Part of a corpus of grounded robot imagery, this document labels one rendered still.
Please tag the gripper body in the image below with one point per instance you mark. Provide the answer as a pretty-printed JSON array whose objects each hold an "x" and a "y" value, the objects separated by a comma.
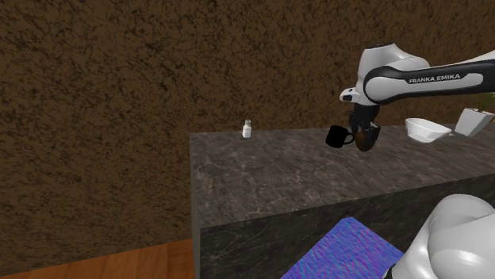
[{"x": 364, "y": 114}]

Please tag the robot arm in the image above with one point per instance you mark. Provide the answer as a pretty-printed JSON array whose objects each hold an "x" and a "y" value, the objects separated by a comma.
[{"x": 417, "y": 83}]

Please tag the brown egg-shaped object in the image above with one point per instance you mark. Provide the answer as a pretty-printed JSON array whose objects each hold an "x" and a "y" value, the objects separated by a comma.
[{"x": 362, "y": 142}]

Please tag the black mug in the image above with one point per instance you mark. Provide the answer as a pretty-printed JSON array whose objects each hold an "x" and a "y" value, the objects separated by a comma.
[{"x": 335, "y": 136}]

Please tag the white bowl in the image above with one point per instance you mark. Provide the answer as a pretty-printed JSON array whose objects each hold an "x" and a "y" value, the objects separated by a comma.
[{"x": 424, "y": 129}]

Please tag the white square plant pot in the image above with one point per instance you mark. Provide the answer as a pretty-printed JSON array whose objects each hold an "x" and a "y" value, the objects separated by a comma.
[{"x": 471, "y": 121}]

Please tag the small white shaker bottle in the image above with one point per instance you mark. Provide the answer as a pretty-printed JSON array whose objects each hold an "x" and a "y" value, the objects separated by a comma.
[{"x": 246, "y": 129}]

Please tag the blue patterned robot stand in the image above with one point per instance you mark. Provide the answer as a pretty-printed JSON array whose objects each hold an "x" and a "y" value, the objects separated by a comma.
[{"x": 344, "y": 251}]

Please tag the dark marble counter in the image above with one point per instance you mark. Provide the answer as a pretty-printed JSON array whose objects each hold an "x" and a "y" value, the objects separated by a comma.
[{"x": 270, "y": 239}]

